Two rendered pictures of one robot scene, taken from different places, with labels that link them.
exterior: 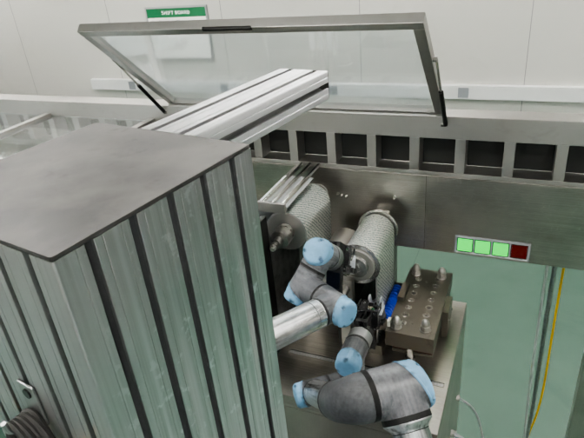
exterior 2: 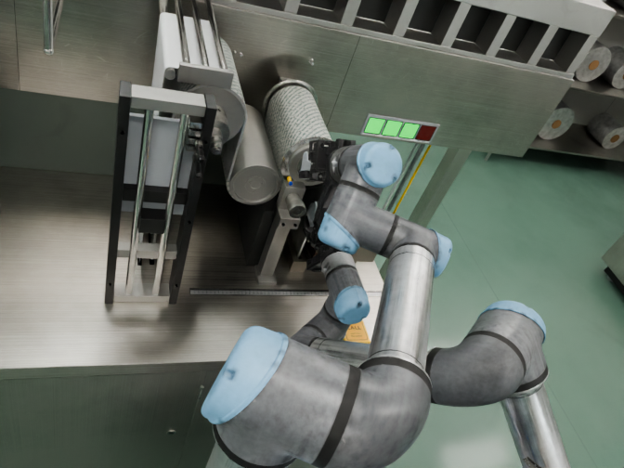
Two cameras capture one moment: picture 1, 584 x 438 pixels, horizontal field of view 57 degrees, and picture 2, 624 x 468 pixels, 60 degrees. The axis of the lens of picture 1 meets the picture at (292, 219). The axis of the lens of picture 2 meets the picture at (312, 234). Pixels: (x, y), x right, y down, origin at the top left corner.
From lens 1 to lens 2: 106 cm
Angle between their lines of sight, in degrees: 46
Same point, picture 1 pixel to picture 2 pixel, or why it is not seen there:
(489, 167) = (418, 30)
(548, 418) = not seen: hidden behind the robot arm
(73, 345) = not seen: outside the picture
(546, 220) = (462, 98)
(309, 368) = (234, 312)
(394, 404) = (530, 365)
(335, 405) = (480, 391)
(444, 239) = (353, 119)
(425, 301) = not seen: hidden behind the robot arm
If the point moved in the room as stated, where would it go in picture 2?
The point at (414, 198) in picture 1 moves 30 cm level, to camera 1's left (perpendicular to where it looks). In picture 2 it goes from (335, 65) to (244, 72)
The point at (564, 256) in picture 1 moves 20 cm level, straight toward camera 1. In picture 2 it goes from (461, 137) to (485, 175)
